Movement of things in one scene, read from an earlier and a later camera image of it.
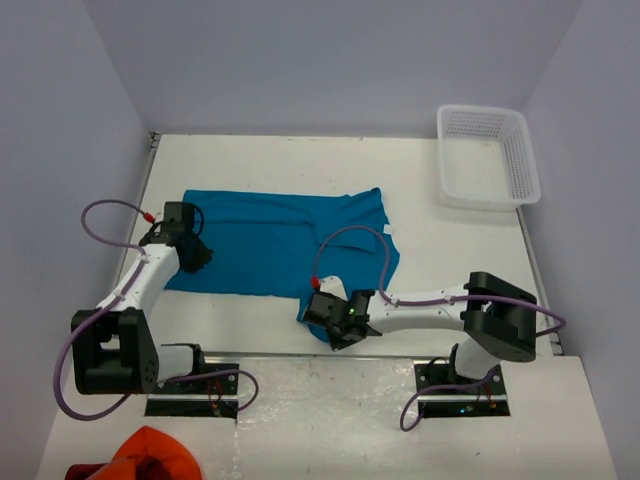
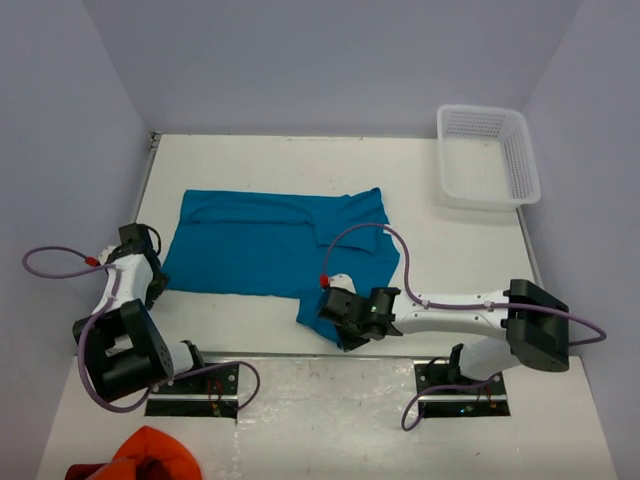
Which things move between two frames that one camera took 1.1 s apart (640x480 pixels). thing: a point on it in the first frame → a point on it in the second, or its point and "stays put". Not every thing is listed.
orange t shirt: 151,455 stays put
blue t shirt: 270,245 stays put
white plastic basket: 486,158 stays put
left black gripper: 202,257 → 157,288
